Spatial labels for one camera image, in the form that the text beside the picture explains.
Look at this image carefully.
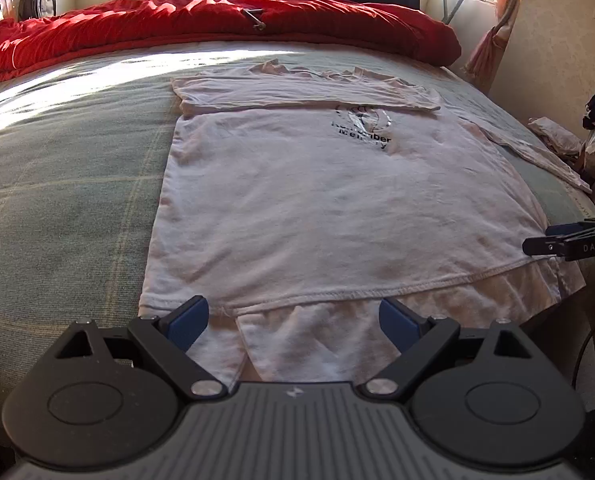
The grey metal clamp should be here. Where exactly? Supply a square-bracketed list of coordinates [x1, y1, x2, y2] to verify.
[242, 7, 267, 31]

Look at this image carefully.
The white shirt with hand print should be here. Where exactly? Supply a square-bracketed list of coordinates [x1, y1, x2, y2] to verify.
[138, 59, 593, 386]

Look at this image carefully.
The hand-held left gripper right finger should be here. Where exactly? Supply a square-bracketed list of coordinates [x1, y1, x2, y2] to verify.
[358, 297, 535, 402]

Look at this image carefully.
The black cable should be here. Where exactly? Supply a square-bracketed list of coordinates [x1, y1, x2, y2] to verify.
[571, 310, 595, 391]

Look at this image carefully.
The pale pink bag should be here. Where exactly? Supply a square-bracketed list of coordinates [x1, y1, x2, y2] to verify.
[529, 116, 585, 157]

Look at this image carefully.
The bed with green plaid cover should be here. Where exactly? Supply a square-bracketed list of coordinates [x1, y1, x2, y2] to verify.
[0, 40, 595, 461]

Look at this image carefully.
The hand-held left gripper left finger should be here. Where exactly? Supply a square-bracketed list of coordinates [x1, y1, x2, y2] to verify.
[52, 295, 230, 401]

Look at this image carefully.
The grey black backpack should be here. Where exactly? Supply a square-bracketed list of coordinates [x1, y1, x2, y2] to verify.
[18, 0, 57, 22]

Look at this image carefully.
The red quilt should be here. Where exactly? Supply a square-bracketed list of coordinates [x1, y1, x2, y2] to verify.
[0, 0, 462, 83]

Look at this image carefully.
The orange floral curtain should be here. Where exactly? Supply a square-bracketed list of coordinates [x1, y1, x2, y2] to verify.
[465, 0, 531, 93]

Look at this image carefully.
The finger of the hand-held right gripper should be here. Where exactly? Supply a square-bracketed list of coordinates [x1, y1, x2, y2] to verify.
[546, 217, 595, 237]
[523, 234, 568, 257]

